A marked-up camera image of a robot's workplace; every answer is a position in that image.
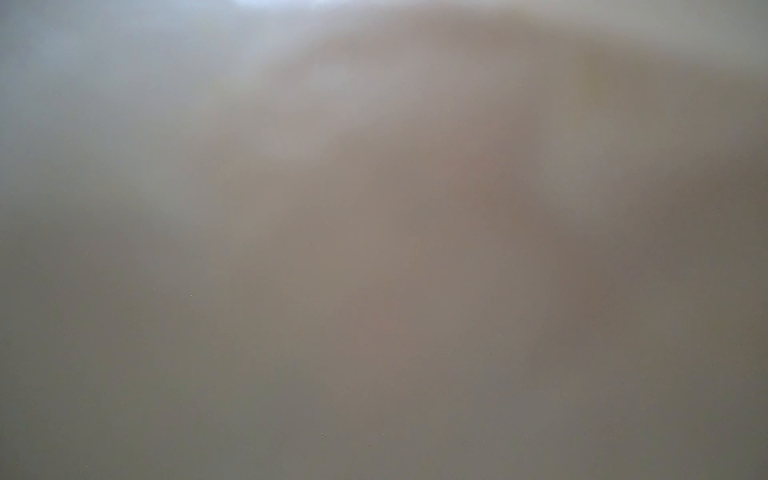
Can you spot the white plastic bag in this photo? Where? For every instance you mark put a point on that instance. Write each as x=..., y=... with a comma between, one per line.
x=383, y=239

